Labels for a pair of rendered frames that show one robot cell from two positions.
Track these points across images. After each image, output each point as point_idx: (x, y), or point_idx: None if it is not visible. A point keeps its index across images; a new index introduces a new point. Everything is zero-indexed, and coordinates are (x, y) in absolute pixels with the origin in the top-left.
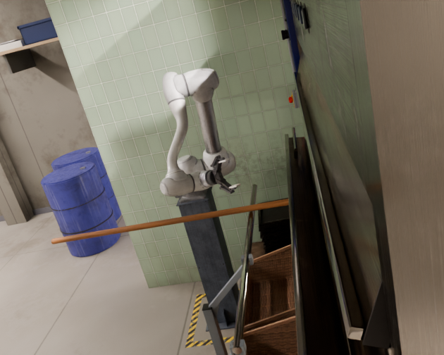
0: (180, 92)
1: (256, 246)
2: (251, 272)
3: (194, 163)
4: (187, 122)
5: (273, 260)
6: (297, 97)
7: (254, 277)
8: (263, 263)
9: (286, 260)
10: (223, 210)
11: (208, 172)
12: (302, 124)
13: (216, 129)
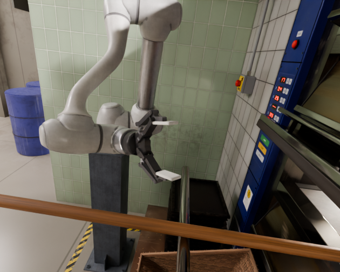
0: (127, 8)
1: (155, 212)
2: (143, 251)
3: (120, 113)
4: (122, 52)
5: (176, 260)
6: (247, 82)
7: (145, 271)
8: (159, 241)
9: (190, 265)
10: (133, 218)
11: (129, 132)
12: (298, 107)
13: (155, 84)
